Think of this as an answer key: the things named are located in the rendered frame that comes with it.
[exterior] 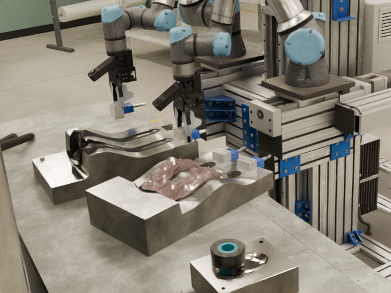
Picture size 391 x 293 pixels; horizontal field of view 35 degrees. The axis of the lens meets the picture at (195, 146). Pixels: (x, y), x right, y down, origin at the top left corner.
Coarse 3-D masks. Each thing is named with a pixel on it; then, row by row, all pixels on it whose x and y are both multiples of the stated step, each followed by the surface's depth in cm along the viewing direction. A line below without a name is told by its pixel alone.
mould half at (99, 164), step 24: (120, 144) 207; (144, 144) 208; (168, 144) 205; (192, 144) 205; (48, 168) 201; (72, 168) 199; (96, 168) 192; (120, 168) 196; (144, 168) 200; (48, 192) 193; (72, 192) 191
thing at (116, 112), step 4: (112, 104) 226; (116, 104) 226; (124, 104) 229; (128, 104) 229; (136, 104) 231; (140, 104) 231; (144, 104) 232; (112, 108) 227; (116, 108) 225; (120, 108) 226; (124, 108) 227; (128, 108) 228; (132, 108) 228; (112, 112) 228; (116, 112) 226; (120, 112) 226; (124, 112) 228; (128, 112) 228; (112, 116) 229; (116, 116) 226; (120, 116) 227; (124, 116) 228
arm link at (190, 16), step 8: (184, 0) 244; (192, 0) 242; (200, 0) 243; (184, 8) 246; (192, 8) 244; (200, 8) 243; (184, 16) 249; (192, 16) 247; (200, 16) 244; (192, 24) 251; (200, 24) 248
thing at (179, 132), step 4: (176, 128) 210; (180, 128) 210; (184, 128) 209; (208, 128) 214; (176, 132) 209; (180, 132) 207; (184, 132) 207; (192, 132) 209; (196, 132) 210; (200, 132) 212; (176, 136) 209; (180, 136) 207; (184, 136) 208; (192, 136) 209; (196, 136) 210
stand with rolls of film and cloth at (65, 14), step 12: (96, 0) 753; (108, 0) 762; (132, 0) 785; (144, 0) 800; (60, 12) 727; (72, 12) 726; (84, 12) 738; (96, 12) 751; (60, 36) 728; (60, 48) 729; (72, 48) 720
